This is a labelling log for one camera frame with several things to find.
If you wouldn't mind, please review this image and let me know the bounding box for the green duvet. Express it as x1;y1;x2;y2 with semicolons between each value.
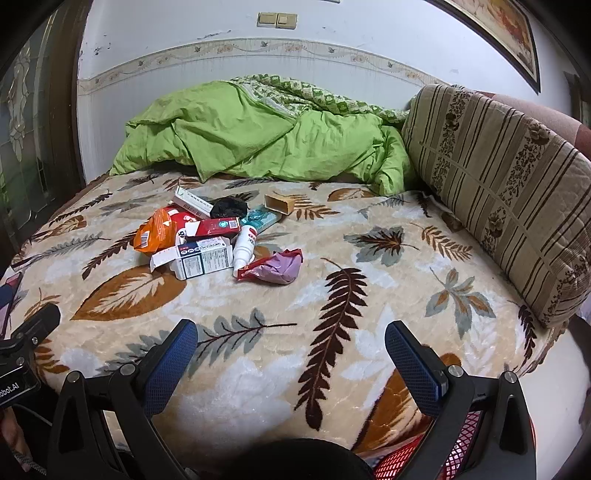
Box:
110;74;415;196

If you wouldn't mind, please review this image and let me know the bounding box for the red box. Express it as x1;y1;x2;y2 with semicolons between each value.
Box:
165;205;242;243

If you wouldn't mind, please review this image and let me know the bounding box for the white spray bottle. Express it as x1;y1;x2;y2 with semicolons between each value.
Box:
232;224;257;277

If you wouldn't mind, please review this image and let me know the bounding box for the black bag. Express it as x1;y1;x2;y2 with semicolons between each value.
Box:
209;196;249;219

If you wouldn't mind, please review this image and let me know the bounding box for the teal tissue packet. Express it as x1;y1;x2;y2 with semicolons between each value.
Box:
240;205;283;234

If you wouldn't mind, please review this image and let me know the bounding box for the brown cardboard box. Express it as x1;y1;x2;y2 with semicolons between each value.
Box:
264;193;296;216

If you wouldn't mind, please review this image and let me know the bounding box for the orange snack bag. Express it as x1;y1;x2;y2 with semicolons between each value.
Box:
132;208;177;254

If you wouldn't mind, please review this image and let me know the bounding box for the framed wall picture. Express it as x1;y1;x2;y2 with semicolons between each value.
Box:
431;0;541;94

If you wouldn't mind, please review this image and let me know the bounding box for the dark wooden door frame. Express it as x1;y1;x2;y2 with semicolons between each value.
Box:
1;1;91;264

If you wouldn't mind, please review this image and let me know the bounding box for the purple wrapper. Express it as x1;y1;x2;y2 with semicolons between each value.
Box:
236;249;304;285

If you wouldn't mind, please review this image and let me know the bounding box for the leaf pattern bed blanket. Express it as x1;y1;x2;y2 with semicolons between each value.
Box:
1;172;560;463

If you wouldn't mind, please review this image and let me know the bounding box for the long white medicine box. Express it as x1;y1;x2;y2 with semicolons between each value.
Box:
172;186;213;219

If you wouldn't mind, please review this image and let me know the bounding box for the beige wall switch panel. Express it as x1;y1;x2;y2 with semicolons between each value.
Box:
256;12;297;30

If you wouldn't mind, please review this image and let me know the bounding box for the striped brown headboard cushion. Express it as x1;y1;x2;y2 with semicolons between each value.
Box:
402;84;590;326

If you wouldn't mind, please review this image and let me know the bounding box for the red mesh trash basket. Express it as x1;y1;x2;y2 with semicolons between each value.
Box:
374;411;483;479

